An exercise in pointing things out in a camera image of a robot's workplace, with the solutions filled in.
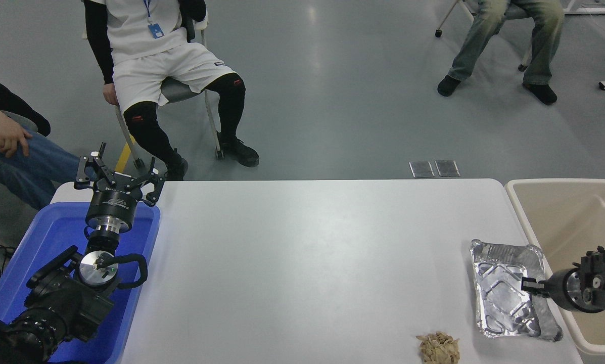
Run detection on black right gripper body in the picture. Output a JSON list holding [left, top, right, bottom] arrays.
[[544, 268, 574, 310]]

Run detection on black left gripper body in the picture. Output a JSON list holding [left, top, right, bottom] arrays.
[[85, 172, 144, 226]]

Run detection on silver foil tray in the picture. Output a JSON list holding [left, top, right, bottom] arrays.
[[470, 239, 564, 342]]

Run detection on person's hand on knee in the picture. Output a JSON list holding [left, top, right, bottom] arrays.
[[0, 112, 33, 158]]

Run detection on person at table edge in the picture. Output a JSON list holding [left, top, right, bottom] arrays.
[[0, 40, 93, 211]]

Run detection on blue plastic tray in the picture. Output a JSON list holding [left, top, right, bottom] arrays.
[[0, 201, 161, 364]]

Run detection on large pale bin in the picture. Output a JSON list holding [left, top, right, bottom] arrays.
[[504, 178, 605, 357]]

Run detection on grey chair with metal legs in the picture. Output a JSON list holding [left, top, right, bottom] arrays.
[[82, 9, 225, 170]]

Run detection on person with blue badge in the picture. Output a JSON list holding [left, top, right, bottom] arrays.
[[82, 0, 260, 181]]

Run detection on crumpled tan paper ball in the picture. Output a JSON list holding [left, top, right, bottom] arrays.
[[416, 332, 460, 364]]

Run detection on person with dark shoes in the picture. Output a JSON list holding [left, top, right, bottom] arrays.
[[437, 0, 566, 106]]

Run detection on white wheeled chair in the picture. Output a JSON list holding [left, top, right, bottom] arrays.
[[435, 0, 533, 72]]

